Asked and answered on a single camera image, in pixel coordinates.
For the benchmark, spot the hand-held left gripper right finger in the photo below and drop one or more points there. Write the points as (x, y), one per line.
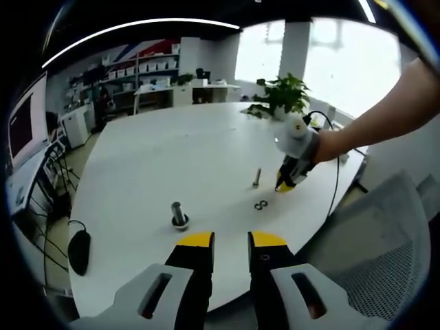
(268, 278)

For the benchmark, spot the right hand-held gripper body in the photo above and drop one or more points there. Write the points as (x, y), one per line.
(295, 141)

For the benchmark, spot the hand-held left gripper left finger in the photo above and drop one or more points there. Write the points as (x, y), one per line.
(192, 278)

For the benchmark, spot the thin metal threaded stud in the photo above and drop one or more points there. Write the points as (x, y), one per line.
(257, 177)

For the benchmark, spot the thick metal threaded stud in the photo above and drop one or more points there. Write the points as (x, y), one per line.
(177, 211)

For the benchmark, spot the large green potted plant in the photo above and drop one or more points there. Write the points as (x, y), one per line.
(285, 93)

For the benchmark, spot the grey mesh office chair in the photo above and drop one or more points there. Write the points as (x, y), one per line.
(371, 247)

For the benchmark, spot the black boxy object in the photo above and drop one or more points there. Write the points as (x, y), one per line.
(203, 74)

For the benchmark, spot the black computer mouse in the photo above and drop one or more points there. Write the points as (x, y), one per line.
(79, 252)

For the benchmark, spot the white counter table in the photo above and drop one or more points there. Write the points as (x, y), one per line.
(185, 91)

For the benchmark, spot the small green plant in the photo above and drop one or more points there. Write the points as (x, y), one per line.
(185, 79)

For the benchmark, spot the short ceiling light strip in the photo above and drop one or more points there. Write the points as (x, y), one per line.
(367, 10)

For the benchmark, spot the shelving rack with white bins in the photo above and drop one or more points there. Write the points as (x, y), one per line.
(144, 67)

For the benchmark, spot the white cabinet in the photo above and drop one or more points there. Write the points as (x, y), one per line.
(77, 125)

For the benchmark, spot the white side desk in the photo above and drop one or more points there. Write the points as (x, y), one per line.
(27, 178)

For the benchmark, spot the long curved ceiling light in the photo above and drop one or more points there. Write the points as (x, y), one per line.
(137, 24)

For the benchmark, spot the large display screen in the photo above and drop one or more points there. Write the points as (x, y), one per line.
(25, 123)

